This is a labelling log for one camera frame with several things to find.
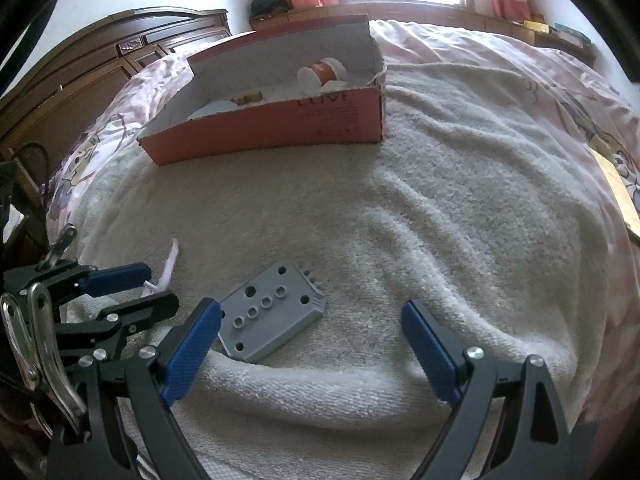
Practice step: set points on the yellow cardboard board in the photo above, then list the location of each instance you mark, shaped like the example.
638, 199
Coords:
617, 185

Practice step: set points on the wooden puzzle piece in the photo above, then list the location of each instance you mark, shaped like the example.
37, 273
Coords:
247, 96

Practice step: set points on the wooden window cabinet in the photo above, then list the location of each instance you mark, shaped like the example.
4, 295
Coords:
425, 10

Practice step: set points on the grey plastic plate with holes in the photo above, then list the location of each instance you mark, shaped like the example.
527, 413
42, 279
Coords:
270, 320

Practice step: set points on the lilac plastic strip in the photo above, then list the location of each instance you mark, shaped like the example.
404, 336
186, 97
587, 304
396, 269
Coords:
170, 260

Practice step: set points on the yellow flat box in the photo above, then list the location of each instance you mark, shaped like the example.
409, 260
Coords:
535, 26

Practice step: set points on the red cardboard box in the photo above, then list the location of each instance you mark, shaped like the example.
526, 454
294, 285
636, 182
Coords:
275, 125

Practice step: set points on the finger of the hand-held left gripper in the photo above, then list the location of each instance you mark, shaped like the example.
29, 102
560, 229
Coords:
120, 276
145, 307

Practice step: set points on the beige terry towel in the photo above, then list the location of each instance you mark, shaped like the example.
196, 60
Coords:
450, 210

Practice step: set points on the dark clothes pile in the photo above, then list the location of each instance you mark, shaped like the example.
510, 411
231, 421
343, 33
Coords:
270, 5

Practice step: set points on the dark wooden headboard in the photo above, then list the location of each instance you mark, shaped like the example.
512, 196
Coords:
75, 70

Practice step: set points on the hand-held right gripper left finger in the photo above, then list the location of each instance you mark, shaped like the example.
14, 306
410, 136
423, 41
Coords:
192, 350

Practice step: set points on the pink printed quilt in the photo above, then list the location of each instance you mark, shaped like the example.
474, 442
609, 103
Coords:
500, 45

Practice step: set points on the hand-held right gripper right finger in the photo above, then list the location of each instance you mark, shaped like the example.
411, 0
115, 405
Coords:
432, 350

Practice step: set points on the green books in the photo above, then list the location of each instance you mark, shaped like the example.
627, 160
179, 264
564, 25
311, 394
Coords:
570, 34

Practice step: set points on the light blue correction tape dispenser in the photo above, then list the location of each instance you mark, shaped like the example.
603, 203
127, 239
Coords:
212, 110

